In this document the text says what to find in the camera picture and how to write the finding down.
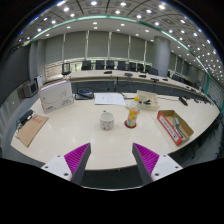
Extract cardboard box with red side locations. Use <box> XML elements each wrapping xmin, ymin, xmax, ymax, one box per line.
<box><xmin>156</xmin><ymin>109</ymin><xmax>195</xmax><ymax>147</ymax></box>

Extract black flat monitor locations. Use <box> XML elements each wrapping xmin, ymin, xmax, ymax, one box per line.
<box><xmin>61</xmin><ymin>62</ymin><xmax>72</xmax><ymax>76</ymax></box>

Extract black office chairs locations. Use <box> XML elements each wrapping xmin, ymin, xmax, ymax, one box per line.
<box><xmin>80</xmin><ymin>59</ymin><xmax>201</xmax><ymax>88</ymax></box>

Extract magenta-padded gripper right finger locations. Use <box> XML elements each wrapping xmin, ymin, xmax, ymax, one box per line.
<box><xmin>131</xmin><ymin>142</ymin><xmax>184</xmax><ymax>186</ymax></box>

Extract ceiling lights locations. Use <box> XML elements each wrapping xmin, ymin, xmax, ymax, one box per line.
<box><xmin>18</xmin><ymin>0</ymin><xmax>224</xmax><ymax>79</ymax></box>

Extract grey box monitor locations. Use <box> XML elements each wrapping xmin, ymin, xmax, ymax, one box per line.
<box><xmin>22</xmin><ymin>79</ymin><xmax>39</xmax><ymax>99</ymax></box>

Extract yellow-capped orange drink bottle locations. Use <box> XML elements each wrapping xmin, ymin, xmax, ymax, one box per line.
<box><xmin>126</xmin><ymin>96</ymin><xmax>141</xmax><ymax>128</ymax></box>

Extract flat round red coaster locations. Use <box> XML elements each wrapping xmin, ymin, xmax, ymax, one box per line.
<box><xmin>123</xmin><ymin>119</ymin><xmax>138</xmax><ymax>129</ymax></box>

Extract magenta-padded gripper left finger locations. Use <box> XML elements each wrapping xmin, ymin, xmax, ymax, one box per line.
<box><xmin>40</xmin><ymin>142</ymin><xmax>92</xmax><ymax>186</ymax></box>

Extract white printed paper sheet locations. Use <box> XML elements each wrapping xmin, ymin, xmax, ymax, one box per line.
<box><xmin>94</xmin><ymin>92</ymin><xmax>127</xmax><ymax>107</ymax></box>

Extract white divided organizer box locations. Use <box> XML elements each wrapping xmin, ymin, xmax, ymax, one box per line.
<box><xmin>136</xmin><ymin>89</ymin><xmax>160</xmax><ymax>112</ymax></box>

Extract black tabletop microphone unit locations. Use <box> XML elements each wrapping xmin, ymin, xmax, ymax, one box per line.
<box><xmin>178</xmin><ymin>96</ymin><xmax>189</xmax><ymax>107</ymax></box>

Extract white mug with blue handle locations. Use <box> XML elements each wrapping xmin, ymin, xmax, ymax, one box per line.
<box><xmin>99</xmin><ymin>110</ymin><xmax>116</xmax><ymax>131</ymax></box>

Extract black conference microphones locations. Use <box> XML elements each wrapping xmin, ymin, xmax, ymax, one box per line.
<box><xmin>103</xmin><ymin>70</ymin><xmax>171</xmax><ymax>83</ymax></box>

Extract black desk phone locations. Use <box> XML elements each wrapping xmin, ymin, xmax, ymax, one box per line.
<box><xmin>74</xmin><ymin>88</ymin><xmax>95</xmax><ymax>101</ymax></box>

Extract black device with cable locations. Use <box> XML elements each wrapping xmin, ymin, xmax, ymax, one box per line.
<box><xmin>18</xmin><ymin>109</ymin><xmax>34</xmax><ymax>126</ymax></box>

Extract brown cardboard envelope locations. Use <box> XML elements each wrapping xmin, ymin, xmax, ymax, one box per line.
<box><xmin>15</xmin><ymin>114</ymin><xmax>50</xmax><ymax>148</ymax></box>

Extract white copy paper box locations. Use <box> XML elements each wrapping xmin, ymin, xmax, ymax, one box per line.
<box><xmin>38</xmin><ymin>78</ymin><xmax>75</xmax><ymax>115</ymax></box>

